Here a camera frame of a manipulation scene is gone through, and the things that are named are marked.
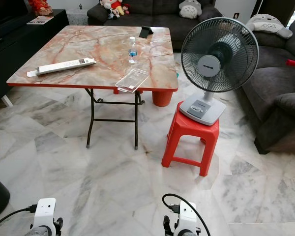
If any long white carton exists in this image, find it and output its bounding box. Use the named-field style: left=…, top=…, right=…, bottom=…
left=27, top=58, right=96, bottom=77

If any cartoon boy plush doll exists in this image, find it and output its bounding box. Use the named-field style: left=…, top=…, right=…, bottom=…
left=101, top=0, right=129, bottom=19

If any dark grey recliner sofa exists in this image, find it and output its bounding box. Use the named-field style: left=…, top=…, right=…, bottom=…
left=241, top=12, right=295, bottom=154

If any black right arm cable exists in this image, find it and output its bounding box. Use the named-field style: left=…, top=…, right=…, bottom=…
left=162, top=194, right=212, bottom=236

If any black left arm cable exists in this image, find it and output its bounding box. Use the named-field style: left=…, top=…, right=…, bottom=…
left=0, top=205, right=38, bottom=232

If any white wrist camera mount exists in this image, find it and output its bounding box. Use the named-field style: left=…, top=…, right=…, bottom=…
left=36, top=198, right=57, bottom=233
left=176, top=202, right=198, bottom=236

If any large grey Totoro cushion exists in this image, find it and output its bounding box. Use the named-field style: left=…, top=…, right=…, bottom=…
left=246, top=14, right=293, bottom=39

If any red plastic stool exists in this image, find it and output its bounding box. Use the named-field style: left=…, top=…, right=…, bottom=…
left=161, top=102, right=220, bottom=177

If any black phone stand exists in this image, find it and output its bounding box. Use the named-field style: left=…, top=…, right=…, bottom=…
left=139, top=26, right=154, bottom=38

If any dark grey long sofa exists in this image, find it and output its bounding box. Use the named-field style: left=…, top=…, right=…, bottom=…
left=87, top=0, right=223, bottom=50

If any orange plastic bucket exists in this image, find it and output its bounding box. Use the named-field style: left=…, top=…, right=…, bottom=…
left=151, top=90, right=174, bottom=107

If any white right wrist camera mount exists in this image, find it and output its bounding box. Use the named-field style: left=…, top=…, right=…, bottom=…
left=176, top=202, right=198, bottom=236

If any small grey Totoro plush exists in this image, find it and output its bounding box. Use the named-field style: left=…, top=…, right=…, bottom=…
left=178, top=0, right=203, bottom=20

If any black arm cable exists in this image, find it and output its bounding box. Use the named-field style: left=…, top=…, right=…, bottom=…
left=0, top=205, right=38, bottom=232
left=162, top=194, right=212, bottom=236

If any clear plastic water bottle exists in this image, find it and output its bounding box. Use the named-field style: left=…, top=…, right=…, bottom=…
left=128, top=36, right=138, bottom=64

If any red festive figurine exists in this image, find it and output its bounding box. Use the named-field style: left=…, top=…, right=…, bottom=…
left=29, top=0, right=54, bottom=16

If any white red booklet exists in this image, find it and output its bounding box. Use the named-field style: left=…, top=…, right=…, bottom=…
left=27, top=16, right=54, bottom=25

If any grey table fan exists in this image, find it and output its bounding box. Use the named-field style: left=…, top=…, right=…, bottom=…
left=178, top=17, right=260, bottom=126

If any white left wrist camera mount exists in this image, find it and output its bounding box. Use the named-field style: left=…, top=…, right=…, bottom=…
left=36, top=198, right=57, bottom=233

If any black TV cabinet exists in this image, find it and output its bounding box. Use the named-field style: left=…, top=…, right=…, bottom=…
left=0, top=10, right=69, bottom=106

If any marble top folding table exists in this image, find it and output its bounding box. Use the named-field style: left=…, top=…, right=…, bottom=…
left=6, top=26, right=179, bottom=150

